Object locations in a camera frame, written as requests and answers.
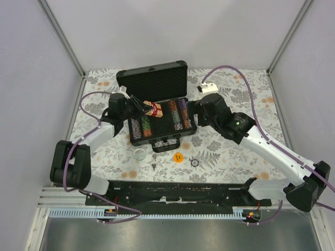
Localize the aluminium frame post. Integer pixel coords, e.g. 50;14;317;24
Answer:
266;0;315;76
37;0;86;78

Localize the left aluminium frame post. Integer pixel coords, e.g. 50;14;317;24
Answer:
37;0;86;78

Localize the clear dealer button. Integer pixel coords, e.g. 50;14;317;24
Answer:
133;148;147;161

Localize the slotted cable duct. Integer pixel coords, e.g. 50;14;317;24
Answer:
49;206;248;220

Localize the orange black chip row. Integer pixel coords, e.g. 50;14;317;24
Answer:
169;100;183;130

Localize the purple orange chip row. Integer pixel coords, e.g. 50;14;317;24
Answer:
178;98;191;129

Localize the right aluminium frame post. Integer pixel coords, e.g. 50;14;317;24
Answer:
266;0;315;76

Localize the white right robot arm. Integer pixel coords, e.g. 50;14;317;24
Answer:
187;83;330;212

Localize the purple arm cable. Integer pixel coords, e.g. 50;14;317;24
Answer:
61;91;143;225
201;64;335;225

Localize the green chip row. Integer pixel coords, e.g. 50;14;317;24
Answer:
141;116;152;137

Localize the blue tan chip row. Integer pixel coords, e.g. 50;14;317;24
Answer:
131;119;142;140

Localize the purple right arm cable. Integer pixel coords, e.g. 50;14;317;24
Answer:
201;64;335;225

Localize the black poker set case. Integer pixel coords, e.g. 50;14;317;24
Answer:
116;60;197;153

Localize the red playing card deck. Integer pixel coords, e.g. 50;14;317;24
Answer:
144;101;163;118

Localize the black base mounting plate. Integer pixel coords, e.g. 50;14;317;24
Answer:
85;179;273;209

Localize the orange big blind button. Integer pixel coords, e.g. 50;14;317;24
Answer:
173;153;184;163

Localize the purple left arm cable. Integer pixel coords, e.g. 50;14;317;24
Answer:
61;91;143;225

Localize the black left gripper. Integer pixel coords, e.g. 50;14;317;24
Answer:
120;95;153;121

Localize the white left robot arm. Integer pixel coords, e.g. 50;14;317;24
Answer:
50;91;153;206

